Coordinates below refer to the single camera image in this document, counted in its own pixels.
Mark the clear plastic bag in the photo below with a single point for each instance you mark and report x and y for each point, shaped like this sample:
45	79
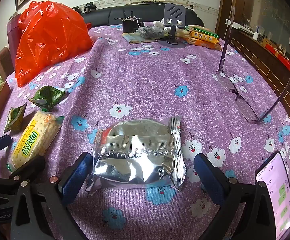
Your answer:
150	32

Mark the wooden sideboard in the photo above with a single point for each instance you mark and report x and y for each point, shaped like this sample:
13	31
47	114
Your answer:
260	52

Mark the smartphone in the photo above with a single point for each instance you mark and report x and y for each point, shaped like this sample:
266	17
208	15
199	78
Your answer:
277	187

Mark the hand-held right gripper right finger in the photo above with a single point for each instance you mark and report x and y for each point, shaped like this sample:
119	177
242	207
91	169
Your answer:
206	173

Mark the brown armchair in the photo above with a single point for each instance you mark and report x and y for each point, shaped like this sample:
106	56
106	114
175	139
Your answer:
2	60

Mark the green striped cracker packet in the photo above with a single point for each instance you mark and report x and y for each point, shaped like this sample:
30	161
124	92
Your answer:
201	28

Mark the orange cracker packet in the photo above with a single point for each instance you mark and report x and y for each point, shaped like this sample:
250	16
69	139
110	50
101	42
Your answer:
205	44
203	36

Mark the black leather sofa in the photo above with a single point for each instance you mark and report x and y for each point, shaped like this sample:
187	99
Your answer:
110	15

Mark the cracker packet yellow green label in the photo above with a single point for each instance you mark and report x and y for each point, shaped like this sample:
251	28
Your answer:
32	140

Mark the booklet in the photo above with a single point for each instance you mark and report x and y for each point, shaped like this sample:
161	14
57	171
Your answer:
132	38

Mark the purple thermos bottle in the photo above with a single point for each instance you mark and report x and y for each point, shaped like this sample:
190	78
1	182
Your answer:
12	37

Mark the red plastic bag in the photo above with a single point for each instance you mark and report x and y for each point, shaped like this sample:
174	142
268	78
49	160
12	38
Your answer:
52	37

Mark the yellow green triangular snack packet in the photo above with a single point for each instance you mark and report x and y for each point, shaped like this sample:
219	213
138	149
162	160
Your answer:
15	117

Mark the silver foil snack packet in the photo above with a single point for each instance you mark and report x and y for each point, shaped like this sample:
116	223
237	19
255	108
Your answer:
135	155

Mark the wooden door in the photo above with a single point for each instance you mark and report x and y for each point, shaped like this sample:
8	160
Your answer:
240	2

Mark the purple frame eyeglasses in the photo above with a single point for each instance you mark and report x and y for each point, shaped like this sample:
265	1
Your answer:
246	107

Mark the small black device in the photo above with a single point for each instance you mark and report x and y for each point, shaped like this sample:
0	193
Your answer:
127	26

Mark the black clamp device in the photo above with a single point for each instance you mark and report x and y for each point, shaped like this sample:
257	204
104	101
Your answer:
90	6
77	8

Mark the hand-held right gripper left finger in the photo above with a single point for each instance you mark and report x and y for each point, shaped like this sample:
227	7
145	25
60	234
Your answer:
77	175

